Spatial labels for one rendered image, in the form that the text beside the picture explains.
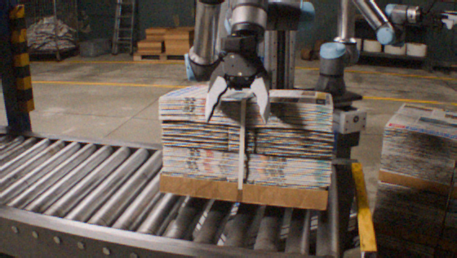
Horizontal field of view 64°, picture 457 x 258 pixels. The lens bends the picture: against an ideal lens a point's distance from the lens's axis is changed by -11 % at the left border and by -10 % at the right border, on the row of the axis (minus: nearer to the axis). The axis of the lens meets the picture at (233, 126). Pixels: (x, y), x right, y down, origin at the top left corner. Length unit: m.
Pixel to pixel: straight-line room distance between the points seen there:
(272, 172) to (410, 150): 0.77
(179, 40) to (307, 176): 6.60
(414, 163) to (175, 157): 0.94
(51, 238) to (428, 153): 1.24
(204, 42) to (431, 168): 0.95
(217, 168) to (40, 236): 0.44
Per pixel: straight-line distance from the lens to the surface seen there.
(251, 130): 0.84
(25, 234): 1.02
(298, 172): 0.86
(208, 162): 0.88
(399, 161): 1.55
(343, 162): 1.23
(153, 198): 1.04
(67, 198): 1.07
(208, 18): 1.42
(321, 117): 0.83
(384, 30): 1.76
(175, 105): 0.88
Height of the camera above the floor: 1.29
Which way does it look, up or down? 19 degrees down
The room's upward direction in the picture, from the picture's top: straight up
